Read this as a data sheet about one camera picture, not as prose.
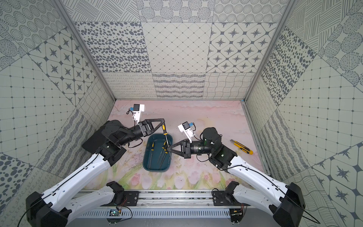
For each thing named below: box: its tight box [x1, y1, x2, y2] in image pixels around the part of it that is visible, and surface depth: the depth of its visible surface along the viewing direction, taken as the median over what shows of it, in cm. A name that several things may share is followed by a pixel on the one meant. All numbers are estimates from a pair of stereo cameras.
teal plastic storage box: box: [142, 133, 173, 173], surface depth 90 cm
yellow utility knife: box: [230, 139, 254, 155], surface depth 94 cm
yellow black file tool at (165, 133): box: [161, 123, 170, 148], surface depth 61 cm
